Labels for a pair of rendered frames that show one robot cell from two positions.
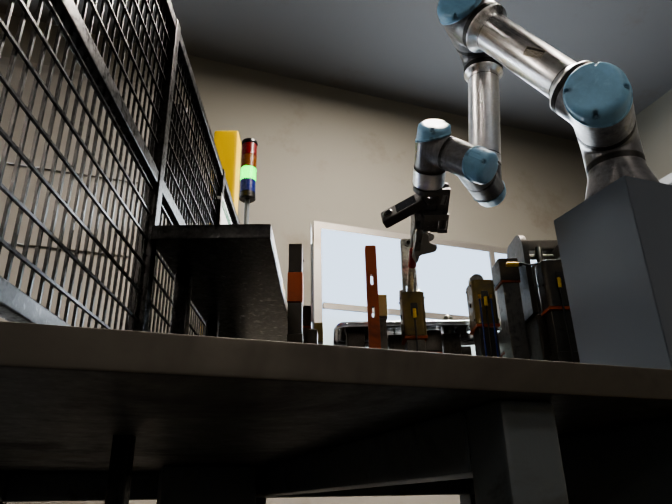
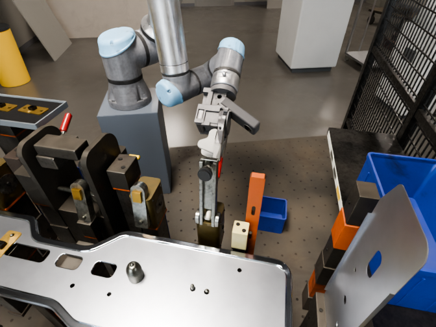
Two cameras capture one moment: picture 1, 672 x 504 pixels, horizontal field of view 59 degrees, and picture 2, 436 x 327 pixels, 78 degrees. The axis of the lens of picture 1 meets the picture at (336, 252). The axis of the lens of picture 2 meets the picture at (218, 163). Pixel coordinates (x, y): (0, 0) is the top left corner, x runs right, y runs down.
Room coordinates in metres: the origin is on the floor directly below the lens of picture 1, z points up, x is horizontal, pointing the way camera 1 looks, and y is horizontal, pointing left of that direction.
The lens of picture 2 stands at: (1.87, -0.08, 1.56)
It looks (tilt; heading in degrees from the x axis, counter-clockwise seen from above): 41 degrees down; 193
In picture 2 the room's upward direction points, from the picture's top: straight up
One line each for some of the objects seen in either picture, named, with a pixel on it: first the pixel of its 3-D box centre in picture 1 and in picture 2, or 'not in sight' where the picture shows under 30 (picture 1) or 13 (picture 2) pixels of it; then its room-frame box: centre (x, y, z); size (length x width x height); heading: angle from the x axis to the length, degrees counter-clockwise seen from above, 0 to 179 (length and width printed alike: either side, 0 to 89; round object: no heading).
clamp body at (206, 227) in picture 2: (417, 361); (213, 247); (1.46, -0.20, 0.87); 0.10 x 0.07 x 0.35; 1
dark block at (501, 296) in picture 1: (515, 341); (137, 215); (1.43, -0.44, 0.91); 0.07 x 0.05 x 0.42; 1
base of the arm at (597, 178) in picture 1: (619, 185); (127, 87); (1.08, -0.60, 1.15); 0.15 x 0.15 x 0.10
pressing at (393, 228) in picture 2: (312, 279); (355, 281); (1.64, 0.07, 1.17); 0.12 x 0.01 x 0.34; 1
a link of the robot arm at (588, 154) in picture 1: (607, 136); (121, 52); (1.07, -0.59, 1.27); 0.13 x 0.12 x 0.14; 151
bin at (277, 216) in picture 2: not in sight; (270, 214); (1.19, -0.04, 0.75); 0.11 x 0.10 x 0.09; 91
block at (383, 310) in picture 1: (383, 363); (237, 268); (1.51, -0.12, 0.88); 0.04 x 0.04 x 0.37; 1
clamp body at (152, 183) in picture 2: (489, 354); (157, 227); (1.44, -0.37, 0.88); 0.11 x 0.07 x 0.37; 1
